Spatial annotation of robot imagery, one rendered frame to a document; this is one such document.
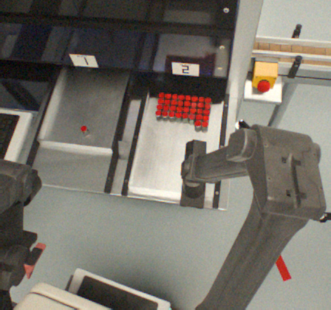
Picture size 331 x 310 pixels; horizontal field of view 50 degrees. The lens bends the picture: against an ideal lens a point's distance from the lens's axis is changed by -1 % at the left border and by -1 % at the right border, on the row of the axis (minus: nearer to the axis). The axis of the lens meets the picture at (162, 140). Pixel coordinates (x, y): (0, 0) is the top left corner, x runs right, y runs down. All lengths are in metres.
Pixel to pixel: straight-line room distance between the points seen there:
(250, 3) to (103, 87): 0.63
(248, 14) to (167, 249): 1.36
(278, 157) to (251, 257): 0.14
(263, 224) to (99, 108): 0.93
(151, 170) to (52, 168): 0.33
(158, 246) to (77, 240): 0.45
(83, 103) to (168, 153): 0.37
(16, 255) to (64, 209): 1.38
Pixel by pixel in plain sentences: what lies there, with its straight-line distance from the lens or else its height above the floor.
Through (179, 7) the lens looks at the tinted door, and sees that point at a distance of 0.98.
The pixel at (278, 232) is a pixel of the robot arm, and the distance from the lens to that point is 0.47.
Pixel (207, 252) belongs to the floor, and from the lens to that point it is 1.98.
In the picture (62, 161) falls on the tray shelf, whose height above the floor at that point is 0.88.
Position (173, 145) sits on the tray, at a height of 0.88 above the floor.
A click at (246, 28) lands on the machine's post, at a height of 1.22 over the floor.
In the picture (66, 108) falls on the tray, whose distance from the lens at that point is 1.32.
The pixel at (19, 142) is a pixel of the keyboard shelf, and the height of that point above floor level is 0.80.
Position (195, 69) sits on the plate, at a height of 1.02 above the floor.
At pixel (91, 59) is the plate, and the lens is 1.22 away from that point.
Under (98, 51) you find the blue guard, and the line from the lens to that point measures 1.18.
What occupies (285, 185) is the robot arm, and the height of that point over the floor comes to 1.55.
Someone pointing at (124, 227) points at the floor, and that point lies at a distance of 2.03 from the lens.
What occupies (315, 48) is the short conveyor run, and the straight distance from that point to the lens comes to 1.39.
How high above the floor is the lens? 1.96
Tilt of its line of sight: 65 degrees down
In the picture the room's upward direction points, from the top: 11 degrees counter-clockwise
